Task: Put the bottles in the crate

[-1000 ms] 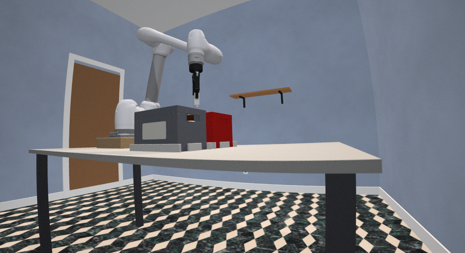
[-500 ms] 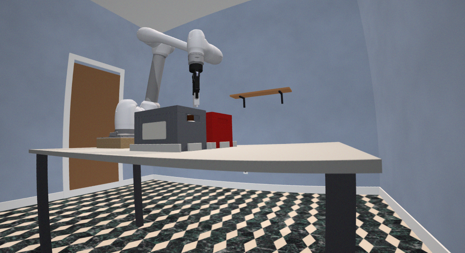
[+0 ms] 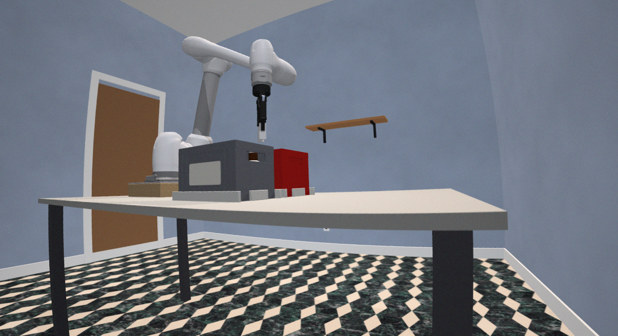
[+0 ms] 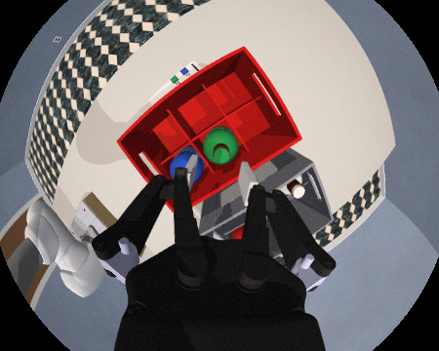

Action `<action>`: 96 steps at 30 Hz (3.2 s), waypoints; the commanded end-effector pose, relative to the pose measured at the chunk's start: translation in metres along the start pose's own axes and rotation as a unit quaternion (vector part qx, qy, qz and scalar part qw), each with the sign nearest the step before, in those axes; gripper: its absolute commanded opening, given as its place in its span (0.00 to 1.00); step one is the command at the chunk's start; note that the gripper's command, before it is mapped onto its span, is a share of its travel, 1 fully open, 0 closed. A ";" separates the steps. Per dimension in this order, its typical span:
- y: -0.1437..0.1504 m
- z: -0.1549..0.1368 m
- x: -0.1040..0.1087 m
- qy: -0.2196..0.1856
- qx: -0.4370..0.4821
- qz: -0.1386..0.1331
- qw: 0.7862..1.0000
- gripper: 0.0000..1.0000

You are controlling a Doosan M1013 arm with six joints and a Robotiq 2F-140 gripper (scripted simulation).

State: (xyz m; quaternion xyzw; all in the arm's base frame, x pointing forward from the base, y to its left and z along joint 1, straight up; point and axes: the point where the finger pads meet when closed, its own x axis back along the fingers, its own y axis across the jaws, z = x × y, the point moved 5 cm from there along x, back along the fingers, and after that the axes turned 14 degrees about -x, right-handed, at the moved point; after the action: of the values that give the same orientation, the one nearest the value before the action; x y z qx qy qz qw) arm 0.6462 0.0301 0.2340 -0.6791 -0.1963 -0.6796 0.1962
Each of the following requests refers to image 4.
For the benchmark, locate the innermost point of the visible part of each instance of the dark grey crate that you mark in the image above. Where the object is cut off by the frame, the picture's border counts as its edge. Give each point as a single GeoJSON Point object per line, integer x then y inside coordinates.
{"type": "Point", "coordinates": [225, 211]}

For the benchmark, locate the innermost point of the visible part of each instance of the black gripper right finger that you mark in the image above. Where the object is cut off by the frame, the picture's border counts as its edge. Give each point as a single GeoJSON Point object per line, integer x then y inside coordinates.
{"type": "Point", "coordinates": [302, 255]}

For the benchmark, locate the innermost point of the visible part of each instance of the white bottle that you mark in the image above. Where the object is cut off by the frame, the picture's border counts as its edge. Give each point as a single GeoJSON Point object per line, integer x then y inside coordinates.
{"type": "Point", "coordinates": [295, 187]}

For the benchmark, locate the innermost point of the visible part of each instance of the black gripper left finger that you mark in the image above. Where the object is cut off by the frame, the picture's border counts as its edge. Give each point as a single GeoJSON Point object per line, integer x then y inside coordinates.
{"type": "Point", "coordinates": [119, 246]}

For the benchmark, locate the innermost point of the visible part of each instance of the green bottle with light green label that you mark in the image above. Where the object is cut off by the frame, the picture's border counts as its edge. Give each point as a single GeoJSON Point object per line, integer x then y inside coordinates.
{"type": "Point", "coordinates": [217, 144]}

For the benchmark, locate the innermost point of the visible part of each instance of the white paper pick list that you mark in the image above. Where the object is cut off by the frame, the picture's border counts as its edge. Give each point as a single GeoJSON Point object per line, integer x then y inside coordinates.
{"type": "Point", "coordinates": [186, 72]}

